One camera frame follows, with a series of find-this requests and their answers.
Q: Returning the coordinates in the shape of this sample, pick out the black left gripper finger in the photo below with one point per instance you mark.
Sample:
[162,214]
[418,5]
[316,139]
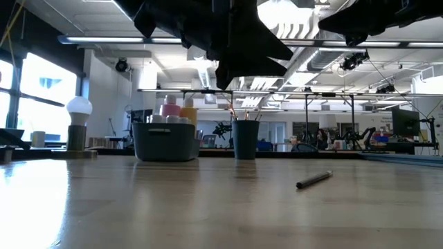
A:
[249,67]
[256,38]

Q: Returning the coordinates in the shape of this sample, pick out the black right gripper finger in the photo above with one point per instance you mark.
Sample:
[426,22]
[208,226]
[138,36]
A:
[360,20]
[355,39]

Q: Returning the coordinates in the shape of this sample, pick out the orange-bristle black paintbrush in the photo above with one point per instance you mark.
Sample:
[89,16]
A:
[232,111]

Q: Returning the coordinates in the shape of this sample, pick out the thin orange-tip black paintbrush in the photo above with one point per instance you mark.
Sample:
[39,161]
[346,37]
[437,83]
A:
[236,117]

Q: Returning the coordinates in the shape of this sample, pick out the large yellow paint bottle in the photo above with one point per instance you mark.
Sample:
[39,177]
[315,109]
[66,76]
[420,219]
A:
[189,114]

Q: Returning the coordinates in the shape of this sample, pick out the large pink paint bottle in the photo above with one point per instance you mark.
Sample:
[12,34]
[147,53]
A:
[169,109]

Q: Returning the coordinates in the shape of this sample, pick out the black background robot arm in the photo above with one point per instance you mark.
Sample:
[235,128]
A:
[360,133]
[222,129]

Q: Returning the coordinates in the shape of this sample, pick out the teal ribbed cup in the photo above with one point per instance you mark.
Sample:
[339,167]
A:
[244,141]

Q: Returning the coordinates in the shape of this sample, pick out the black monitor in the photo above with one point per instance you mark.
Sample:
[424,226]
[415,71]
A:
[142,116]
[405,121]

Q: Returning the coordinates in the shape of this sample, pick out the person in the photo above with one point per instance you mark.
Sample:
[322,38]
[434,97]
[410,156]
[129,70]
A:
[321,138]

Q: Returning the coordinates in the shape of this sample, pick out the wooden slat box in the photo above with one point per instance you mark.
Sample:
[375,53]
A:
[100,142]

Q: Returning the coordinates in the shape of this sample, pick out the white bulb table lamp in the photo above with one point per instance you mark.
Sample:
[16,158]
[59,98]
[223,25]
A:
[78,138]

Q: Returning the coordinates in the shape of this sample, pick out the white container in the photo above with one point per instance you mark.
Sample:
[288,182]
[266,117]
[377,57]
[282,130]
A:
[38,139]

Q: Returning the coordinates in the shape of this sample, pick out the black ceiling camera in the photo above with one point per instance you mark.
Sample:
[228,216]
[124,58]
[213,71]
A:
[354,59]
[386,89]
[235,61]
[121,65]

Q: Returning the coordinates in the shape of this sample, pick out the black background rig frame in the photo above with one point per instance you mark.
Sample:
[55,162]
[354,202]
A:
[207,91]

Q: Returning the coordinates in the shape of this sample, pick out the black overhead frame bar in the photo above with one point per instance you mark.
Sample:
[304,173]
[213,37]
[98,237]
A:
[104,39]

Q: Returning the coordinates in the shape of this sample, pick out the black aluminium table frame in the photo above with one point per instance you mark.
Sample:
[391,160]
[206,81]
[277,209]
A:
[104,152]

